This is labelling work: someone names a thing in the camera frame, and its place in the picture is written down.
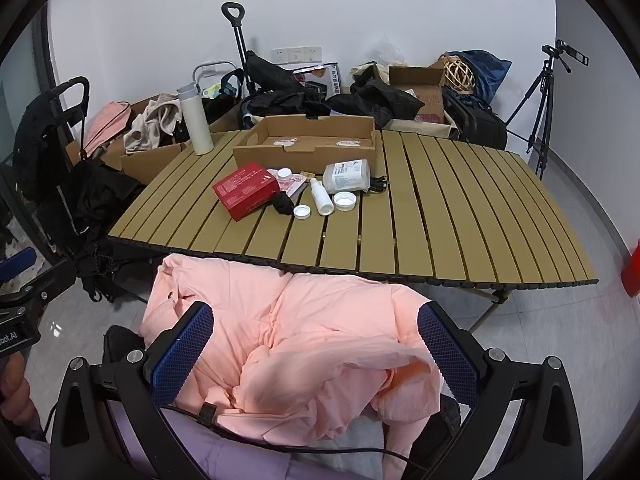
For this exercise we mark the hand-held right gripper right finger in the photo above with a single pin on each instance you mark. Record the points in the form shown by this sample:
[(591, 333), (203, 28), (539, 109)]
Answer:
[(447, 355)]

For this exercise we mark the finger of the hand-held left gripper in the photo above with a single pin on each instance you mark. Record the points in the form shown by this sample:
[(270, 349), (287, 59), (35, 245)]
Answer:
[(45, 282)]

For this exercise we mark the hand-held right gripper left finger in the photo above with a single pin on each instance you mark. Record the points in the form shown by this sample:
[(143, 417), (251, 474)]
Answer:
[(185, 355)]

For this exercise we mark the red box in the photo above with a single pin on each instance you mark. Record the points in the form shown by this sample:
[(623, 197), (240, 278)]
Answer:
[(245, 190)]

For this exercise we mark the black face mask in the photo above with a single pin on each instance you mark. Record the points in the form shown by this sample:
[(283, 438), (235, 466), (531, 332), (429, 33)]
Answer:
[(281, 205)]

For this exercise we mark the small black pouch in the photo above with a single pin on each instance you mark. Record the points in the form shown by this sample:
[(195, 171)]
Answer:
[(378, 184)]

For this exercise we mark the small white jar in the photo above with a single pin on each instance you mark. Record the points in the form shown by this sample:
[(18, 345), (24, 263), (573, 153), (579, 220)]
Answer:
[(302, 212)]

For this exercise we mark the white lidded jar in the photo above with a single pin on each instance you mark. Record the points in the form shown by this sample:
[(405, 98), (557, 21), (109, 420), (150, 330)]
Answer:
[(345, 201)]

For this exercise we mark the white spray bottle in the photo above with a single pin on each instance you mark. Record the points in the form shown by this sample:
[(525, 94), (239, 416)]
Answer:
[(321, 199)]

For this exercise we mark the pink printed packet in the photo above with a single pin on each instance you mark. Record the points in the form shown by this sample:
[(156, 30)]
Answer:
[(295, 186)]

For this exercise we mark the translucent white plastic bottle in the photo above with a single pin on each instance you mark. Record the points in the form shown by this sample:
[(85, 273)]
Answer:
[(347, 175)]

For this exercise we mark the small white round cap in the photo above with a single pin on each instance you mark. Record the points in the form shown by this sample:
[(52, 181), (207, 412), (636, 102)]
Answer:
[(285, 174)]

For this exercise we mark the shallow cardboard tray box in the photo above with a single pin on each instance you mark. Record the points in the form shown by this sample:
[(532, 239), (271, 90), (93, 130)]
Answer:
[(300, 155)]

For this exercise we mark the person's left hand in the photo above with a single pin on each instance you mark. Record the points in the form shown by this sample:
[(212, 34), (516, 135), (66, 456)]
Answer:
[(14, 392)]

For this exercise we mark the black garment heap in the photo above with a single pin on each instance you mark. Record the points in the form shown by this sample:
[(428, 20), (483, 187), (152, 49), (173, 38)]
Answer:
[(95, 205)]

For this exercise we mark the person's lavender top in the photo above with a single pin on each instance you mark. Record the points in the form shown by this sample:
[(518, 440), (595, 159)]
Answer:
[(225, 455)]

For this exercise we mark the pink down jacket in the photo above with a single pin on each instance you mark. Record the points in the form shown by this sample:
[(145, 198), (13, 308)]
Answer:
[(300, 330)]

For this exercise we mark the black cart with jacket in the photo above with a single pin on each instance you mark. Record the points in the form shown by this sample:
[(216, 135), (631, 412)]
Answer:
[(42, 145)]

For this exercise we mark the large cardboard box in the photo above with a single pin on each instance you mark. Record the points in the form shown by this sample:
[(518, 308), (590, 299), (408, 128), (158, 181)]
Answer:
[(145, 165)]

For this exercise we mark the pink bag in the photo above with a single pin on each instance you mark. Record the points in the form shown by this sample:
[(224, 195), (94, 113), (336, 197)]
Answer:
[(107, 127)]

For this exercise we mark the beige clothes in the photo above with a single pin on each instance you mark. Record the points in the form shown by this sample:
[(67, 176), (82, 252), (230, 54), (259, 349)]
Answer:
[(150, 125)]

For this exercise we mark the red object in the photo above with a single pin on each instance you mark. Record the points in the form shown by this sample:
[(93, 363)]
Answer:
[(632, 270)]

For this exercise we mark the white thermos bottle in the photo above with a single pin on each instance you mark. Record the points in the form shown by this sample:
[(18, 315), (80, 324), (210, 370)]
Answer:
[(196, 120)]

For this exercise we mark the black suitcase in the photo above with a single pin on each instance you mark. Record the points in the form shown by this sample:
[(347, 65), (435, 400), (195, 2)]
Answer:
[(477, 122)]

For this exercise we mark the white scalloped sticker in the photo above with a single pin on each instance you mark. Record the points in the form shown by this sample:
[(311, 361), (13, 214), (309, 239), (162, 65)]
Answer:
[(348, 142), (285, 142)]

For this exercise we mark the open brown cardboard box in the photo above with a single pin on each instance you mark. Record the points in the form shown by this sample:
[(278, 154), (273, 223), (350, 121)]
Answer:
[(425, 97)]

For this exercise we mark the black cloth heap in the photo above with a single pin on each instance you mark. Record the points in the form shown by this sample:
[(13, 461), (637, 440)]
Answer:
[(380, 100)]

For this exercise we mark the woven wicker ball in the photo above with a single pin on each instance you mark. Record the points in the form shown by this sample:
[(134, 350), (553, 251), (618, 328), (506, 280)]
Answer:
[(459, 75)]

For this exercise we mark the black clothing pile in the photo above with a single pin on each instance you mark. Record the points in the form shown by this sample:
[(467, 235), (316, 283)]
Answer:
[(275, 85)]

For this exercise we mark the dark blue bag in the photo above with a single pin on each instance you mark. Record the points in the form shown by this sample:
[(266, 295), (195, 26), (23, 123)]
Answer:
[(487, 67)]

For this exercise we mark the white printed carton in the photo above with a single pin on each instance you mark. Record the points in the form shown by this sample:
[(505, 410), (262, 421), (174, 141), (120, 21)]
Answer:
[(325, 77)]

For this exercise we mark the white metal frame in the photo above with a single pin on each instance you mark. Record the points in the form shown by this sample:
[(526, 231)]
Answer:
[(212, 66)]

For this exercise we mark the black camera tripod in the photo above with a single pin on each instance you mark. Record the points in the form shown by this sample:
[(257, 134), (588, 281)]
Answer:
[(542, 95)]

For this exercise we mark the white wall socket row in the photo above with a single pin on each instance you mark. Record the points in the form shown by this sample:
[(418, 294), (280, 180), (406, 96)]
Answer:
[(297, 54)]

